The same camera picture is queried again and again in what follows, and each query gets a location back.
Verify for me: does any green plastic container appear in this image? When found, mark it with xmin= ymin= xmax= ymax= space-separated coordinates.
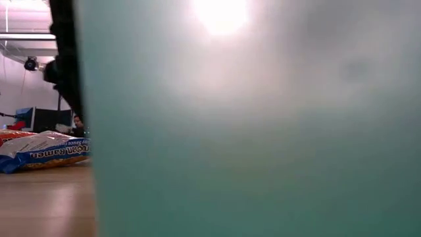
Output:
xmin=74 ymin=0 xmax=421 ymax=237

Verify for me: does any monitor with blue screen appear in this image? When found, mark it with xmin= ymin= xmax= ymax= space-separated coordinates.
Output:
xmin=13 ymin=106 xmax=36 ymax=132

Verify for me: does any black metal stand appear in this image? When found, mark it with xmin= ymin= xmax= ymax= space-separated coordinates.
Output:
xmin=56 ymin=93 xmax=72 ymax=111

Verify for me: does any ceiling light strip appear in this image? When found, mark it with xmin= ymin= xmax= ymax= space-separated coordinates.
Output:
xmin=0 ymin=32 xmax=57 ymax=41

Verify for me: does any blue Maruchan ramen pack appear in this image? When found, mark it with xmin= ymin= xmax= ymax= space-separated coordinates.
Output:
xmin=0 ymin=130 xmax=93 ymax=174

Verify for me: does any black ceiling-mounted camera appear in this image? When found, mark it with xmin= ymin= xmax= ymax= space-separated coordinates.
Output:
xmin=23 ymin=55 xmax=40 ymax=72

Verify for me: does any orange Maruchan ramen pack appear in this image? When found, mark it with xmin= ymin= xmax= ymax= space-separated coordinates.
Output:
xmin=0 ymin=128 xmax=37 ymax=147

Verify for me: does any black monitor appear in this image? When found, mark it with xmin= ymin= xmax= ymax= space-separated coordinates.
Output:
xmin=32 ymin=107 xmax=74 ymax=134

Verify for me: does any red object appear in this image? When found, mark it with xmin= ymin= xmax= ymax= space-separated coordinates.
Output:
xmin=6 ymin=120 xmax=26 ymax=131

